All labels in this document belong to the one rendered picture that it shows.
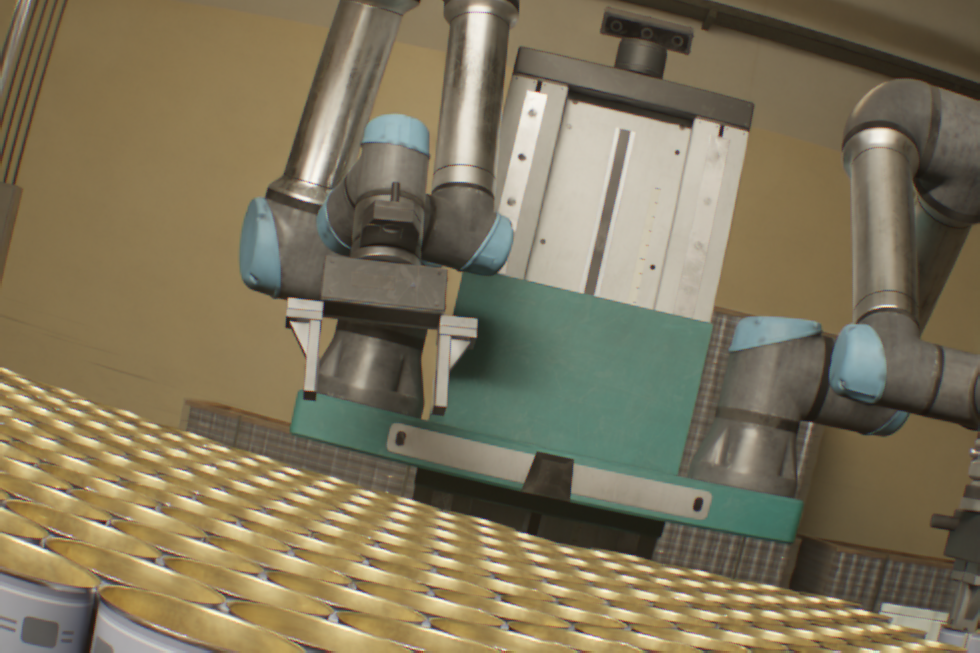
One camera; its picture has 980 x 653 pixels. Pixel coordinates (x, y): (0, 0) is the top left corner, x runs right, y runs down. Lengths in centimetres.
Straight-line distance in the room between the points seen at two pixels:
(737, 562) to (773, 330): 597
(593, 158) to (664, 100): 13
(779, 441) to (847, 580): 606
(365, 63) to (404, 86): 766
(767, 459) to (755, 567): 598
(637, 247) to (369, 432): 49
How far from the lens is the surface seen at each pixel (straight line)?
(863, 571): 819
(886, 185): 179
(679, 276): 230
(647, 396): 224
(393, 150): 182
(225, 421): 795
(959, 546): 160
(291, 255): 207
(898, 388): 163
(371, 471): 787
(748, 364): 213
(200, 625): 52
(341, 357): 212
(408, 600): 75
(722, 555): 806
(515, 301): 224
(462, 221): 194
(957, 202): 195
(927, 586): 830
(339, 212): 190
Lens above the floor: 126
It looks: 5 degrees up
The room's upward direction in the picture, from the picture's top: 13 degrees clockwise
